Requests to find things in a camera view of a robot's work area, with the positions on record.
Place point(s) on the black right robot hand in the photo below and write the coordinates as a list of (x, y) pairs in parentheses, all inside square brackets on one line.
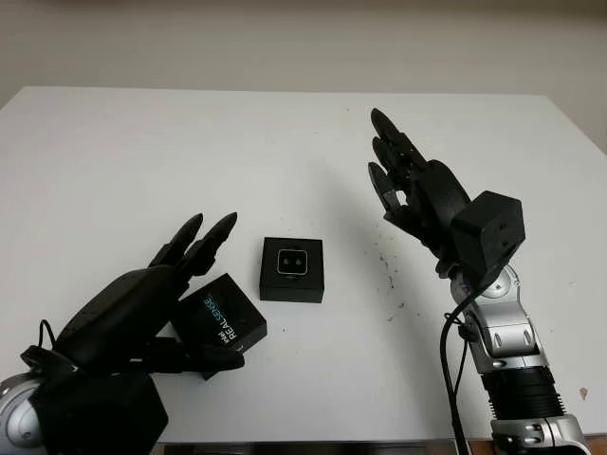
[(436, 199)]

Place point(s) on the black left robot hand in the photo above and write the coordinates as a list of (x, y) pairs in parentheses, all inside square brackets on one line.
[(123, 313)]

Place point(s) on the black RealSense box lid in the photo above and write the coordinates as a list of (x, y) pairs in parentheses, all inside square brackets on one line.
[(242, 313)]

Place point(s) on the small silver RealSense camera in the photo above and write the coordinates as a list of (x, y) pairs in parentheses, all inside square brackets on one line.
[(291, 261)]

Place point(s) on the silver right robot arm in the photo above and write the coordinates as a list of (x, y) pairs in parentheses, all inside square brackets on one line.
[(512, 332)]

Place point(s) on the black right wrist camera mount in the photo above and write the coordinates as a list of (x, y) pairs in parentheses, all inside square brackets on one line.
[(493, 232)]

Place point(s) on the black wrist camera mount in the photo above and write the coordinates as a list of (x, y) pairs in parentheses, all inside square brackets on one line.
[(493, 232), (109, 412)]

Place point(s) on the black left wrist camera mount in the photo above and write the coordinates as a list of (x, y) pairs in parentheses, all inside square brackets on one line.
[(109, 412)]

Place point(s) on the black camera box base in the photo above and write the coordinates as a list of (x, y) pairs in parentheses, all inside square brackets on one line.
[(270, 289)]

